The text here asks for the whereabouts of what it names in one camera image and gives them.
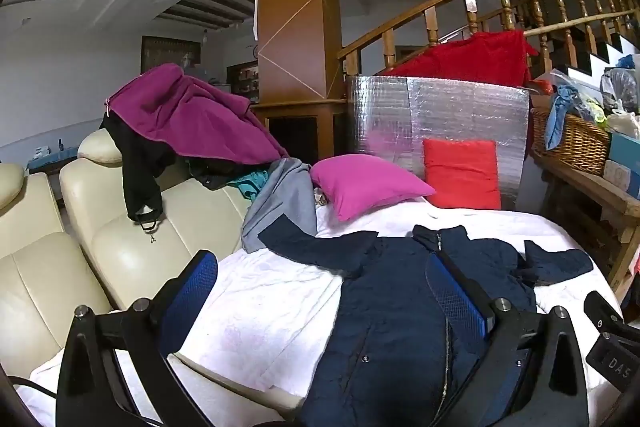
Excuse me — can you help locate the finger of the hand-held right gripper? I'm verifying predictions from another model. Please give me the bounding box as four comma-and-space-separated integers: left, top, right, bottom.
584, 291, 627, 336

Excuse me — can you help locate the black garment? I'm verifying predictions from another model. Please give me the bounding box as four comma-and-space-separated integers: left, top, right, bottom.
99, 111, 273, 235

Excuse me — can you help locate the wicker basket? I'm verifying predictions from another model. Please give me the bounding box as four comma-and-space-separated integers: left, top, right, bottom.
530, 107, 613, 178

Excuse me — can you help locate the blue cloth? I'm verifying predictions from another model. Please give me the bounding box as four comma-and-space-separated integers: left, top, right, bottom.
544, 86, 581, 150

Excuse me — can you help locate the silver foil insulation panel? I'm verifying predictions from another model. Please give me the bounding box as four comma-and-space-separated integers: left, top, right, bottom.
347, 75, 531, 208

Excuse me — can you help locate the black cable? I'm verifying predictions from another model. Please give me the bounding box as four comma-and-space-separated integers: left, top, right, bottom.
7, 374, 61, 400

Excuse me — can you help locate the wooden pillar with base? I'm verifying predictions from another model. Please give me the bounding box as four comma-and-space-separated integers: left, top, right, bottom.
250, 0, 351, 162

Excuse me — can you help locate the cream leather sofa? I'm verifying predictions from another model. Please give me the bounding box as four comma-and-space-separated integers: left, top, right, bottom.
0, 127, 261, 408

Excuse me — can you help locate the grey garment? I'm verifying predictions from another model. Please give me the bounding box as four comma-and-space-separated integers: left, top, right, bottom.
241, 157, 318, 253

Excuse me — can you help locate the grey plastic bag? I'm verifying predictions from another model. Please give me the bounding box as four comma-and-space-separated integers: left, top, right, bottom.
600, 68, 640, 112

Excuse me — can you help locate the magenta fleece jacket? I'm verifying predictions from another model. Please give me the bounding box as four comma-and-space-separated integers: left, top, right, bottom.
104, 63, 291, 168

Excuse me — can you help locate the blue tissue box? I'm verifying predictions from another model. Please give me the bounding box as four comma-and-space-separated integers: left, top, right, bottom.
607, 132, 640, 168

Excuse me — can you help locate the white and blue box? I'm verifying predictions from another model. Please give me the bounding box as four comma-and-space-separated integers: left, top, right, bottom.
602, 159, 640, 200

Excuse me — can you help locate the teal garment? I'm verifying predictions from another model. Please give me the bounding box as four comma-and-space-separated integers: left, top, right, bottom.
227, 169, 268, 200

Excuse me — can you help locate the dark display cabinet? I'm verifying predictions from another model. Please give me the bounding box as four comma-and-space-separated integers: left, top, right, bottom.
226, 62, 260, 104

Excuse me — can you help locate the framed wall picture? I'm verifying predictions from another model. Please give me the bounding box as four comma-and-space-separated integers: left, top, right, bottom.
141, 36, 202, 75

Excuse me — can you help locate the white plastic bag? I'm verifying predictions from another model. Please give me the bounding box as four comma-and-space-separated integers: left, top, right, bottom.
605, 109, 640, 138

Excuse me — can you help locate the red blanket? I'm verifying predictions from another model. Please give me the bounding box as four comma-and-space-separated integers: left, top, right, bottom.
382, 31, 538, 88

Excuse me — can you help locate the white bed quilt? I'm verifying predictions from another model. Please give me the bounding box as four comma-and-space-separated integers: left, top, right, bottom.
15, 194, 626, 427

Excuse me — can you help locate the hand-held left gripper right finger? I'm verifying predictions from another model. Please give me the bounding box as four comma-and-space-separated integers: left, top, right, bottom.
425, 251, 591, 427

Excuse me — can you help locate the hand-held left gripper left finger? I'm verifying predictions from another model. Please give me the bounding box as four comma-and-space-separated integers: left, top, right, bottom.
56, 249, 221, 427

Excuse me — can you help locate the navy blue jacket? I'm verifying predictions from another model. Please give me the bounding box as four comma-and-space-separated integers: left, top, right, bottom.
257, 214, 593, 427

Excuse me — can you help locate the small side table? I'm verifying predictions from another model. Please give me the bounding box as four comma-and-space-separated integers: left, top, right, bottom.
27, 139, 81, 175

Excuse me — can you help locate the magenta pillow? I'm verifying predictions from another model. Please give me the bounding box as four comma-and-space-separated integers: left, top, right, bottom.
310, 154, 437, 223

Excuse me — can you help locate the red pillow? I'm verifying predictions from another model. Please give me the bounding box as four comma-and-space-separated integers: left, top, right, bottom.
422, 138, 502, 210

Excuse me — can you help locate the black and white staircase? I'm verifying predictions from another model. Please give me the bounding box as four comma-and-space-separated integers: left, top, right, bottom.
540, 32, 640, 80

